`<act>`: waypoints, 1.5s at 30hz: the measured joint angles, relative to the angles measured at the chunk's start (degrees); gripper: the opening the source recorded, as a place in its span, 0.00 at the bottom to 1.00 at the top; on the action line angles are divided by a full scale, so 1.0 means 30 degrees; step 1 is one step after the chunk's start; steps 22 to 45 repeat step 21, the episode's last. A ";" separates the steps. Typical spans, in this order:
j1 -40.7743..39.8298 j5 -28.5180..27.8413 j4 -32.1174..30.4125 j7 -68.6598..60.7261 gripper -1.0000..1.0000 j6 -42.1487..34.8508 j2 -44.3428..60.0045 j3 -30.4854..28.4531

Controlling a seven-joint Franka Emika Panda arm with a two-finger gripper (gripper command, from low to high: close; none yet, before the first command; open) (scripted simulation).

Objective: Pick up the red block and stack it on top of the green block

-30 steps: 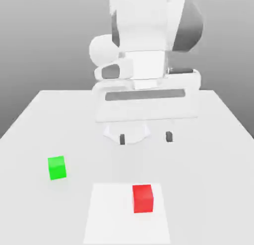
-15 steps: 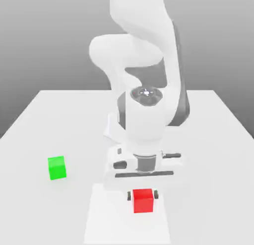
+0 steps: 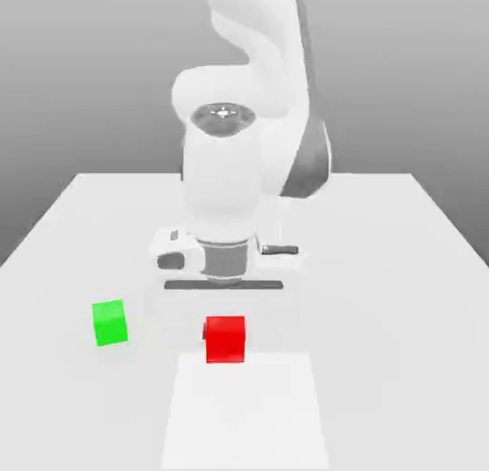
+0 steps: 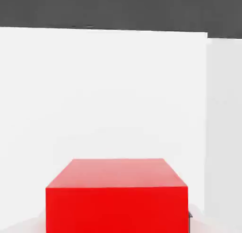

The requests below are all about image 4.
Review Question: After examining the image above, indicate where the small red cube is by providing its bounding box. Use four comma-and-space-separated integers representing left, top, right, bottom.
45, 158, 189, 233

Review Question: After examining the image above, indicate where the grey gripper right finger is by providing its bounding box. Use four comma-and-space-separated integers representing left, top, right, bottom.
188, 203, 239, 233

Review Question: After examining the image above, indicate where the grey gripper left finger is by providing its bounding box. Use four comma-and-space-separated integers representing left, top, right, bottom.
0, 208, 46, 233

